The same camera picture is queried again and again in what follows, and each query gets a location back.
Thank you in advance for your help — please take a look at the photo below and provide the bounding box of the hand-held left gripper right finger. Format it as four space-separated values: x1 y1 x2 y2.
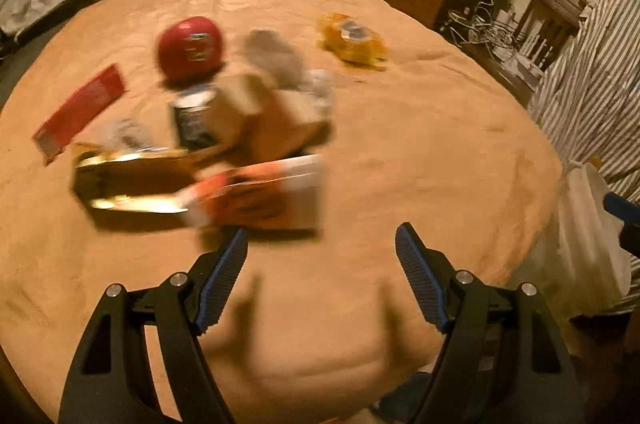
395 223 586 424

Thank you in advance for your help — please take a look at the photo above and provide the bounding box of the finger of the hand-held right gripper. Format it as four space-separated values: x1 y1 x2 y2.
603 193 640 225

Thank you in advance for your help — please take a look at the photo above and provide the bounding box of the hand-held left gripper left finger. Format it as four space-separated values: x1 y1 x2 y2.
57 227 250 424

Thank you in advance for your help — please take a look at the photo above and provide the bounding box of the white plastic bag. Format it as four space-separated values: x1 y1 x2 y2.
555 161 633 320

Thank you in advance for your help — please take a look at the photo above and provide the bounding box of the white orange box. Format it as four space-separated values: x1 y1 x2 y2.
182 154 326 232

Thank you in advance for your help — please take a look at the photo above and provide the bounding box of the white towel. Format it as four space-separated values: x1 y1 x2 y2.
242 29 335 115

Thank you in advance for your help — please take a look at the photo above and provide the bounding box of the striped cloth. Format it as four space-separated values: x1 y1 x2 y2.
527 0 640 315

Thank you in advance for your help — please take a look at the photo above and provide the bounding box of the gold box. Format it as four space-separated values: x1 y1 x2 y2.
70 146 201 217

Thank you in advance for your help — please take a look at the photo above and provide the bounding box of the brown cardboard box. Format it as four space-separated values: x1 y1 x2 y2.
202 73 331 160

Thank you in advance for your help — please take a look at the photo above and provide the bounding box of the tall brown wooden chair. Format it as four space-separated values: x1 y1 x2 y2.
512 0 588 70

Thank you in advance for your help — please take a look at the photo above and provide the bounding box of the red flat box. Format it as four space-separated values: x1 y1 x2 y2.
32 63 127 165

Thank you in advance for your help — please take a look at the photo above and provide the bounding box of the red apple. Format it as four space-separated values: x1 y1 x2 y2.
156 16 226 82

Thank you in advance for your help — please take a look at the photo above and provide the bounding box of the yellow plastic packet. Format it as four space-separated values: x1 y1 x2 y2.
318 13 390 71

